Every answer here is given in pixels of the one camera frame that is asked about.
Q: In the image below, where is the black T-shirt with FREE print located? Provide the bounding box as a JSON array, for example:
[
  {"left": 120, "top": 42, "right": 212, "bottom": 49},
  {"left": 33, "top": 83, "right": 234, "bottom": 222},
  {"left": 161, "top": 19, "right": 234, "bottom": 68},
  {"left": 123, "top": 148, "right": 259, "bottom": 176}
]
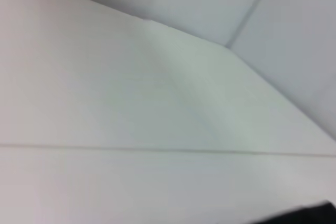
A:
[{"left": 258, "top": 199, "right": 336, "bottom": 224}]

